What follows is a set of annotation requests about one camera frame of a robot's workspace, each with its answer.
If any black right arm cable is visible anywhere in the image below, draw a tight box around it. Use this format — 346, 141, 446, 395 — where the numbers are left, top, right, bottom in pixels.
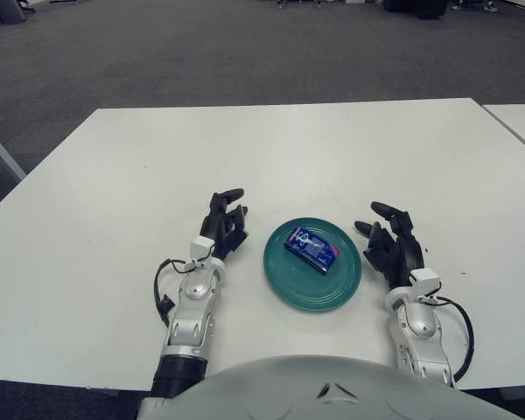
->
435, 296, 475, 382

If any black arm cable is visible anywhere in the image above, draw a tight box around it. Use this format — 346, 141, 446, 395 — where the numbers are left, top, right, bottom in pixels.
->
152, 258, 202, 329
435, 296, 475, 382

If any teal round plate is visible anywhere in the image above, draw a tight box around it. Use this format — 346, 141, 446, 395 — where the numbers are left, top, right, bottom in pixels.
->
262, 214, 363, 313

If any black bulky background object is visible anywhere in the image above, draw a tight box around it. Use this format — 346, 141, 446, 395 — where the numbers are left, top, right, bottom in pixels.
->
382, 0, 450, 18

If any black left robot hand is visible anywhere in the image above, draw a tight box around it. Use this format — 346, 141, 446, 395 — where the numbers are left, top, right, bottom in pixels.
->
199, 187, 251, 262

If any blue gum box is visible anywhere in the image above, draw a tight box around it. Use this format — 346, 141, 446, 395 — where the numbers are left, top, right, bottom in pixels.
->
283, 225, 340, 276

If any silver robot torso dome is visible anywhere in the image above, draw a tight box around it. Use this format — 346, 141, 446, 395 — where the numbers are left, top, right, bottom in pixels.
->
137, 353, 522, 420

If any white neighbouring table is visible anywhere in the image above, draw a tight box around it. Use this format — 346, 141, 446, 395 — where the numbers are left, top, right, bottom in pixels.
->
481, 102, 525, 159

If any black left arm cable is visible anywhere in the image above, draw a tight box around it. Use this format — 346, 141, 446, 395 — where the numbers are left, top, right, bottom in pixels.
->
152, 258, 202, 329

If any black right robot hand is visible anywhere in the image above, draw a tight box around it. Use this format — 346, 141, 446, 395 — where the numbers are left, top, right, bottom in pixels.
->
353, 200, 425, 290

